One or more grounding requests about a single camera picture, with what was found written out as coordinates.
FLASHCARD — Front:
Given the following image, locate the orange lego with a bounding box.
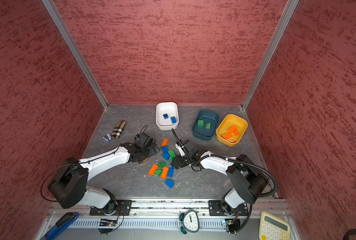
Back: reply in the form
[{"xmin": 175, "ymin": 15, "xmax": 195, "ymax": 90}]
[
  {"xmin": 228, "ymin": 125, "xmax": 240, "ymax": 136},
  {"xmin": 161, "ymin": 139, "xmax": 169, "ymax": 147},
  {"xmin": 148, "ymin": 164, "xmax": 158, "ymax": 176},
  {"xmin": 222, "ymin": 133, "xmax": 233, "ymax": 139},
  {"xmin": 160, "ymin": 167, "xmax": 169, "ymax": 179}
]

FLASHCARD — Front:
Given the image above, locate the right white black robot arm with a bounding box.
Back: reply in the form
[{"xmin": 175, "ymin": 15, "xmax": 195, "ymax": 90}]
[{"xmin": 172, "ymin": 140, "xmax": 278, "ymax": 216}]

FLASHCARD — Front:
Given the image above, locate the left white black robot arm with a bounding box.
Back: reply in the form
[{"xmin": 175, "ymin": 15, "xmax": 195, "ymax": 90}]
[{"xmin": 47, "ymin": 133, "xmax": 159, "ymax": 216}]

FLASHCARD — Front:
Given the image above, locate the plaid brown cylinder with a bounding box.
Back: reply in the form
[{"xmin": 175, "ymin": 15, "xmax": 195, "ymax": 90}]
[{"xmin": 110, "ymin": 120, "xmax": 127, "ymax": 139}]

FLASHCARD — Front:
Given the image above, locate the teal rectangular container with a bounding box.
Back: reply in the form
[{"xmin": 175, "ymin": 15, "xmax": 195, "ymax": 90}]
[{"xmin": 192, "ymin": 110, "xmax": 220, "ymax": 141}]

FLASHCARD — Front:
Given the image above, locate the blue lego front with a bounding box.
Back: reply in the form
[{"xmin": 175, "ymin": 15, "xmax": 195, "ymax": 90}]
[{"xmin": 165, "ymin": 179, "xmax": 174, "ymax": 189}]

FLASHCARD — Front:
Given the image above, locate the small grey clip object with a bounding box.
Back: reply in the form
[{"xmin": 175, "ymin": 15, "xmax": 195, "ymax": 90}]
[{"xmin": 103, "ymin": 134, "xmax": 112, "ymax": 142}]

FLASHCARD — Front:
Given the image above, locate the white rectangular container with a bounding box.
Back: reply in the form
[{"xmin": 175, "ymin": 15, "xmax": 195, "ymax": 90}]
[{"xmin": 156, "ymin": 102, "xmax": 179, "ymax": 131}]

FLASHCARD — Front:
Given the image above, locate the yellow rectangular container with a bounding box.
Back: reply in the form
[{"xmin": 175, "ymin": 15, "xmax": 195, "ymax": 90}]
[{"xmin": 216, "ymin": 114, "xmax": 248, "ymax": 147}]

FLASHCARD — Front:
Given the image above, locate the white analog clock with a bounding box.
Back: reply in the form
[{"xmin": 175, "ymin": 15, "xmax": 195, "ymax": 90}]
[{"xmin": 179, "ymin": 210, "xmax": 200, "ymax": 235}]

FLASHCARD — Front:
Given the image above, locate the yellow calculator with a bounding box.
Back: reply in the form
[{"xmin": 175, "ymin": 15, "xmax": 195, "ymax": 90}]
[{"xmin": 259, "ymin": 211, "xmax": 291, "ymax": 240}]

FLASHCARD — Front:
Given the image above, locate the blue utility knife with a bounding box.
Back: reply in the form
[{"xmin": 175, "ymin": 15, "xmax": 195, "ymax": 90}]
[{"xmin": 40, "ymin": 212, "xmax": 79, "ymax": 240}]

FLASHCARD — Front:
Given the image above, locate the black corrugated cable hose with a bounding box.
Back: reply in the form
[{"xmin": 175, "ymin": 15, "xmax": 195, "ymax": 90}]
[{"xmin": 171, "ymin": 128, "xmax": 279, "ymax": 198}]

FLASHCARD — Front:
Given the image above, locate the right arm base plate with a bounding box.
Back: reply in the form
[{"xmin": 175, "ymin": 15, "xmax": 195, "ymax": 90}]
[{"xmin": 208, "ymin": 200, "xmax": 248, "ymax": 217}]

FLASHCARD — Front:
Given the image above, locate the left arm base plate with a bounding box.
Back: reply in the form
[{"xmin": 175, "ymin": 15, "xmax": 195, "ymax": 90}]
[{"xmin": 89, "ymin": 200, "xmax": 133, "ymax": 217}]

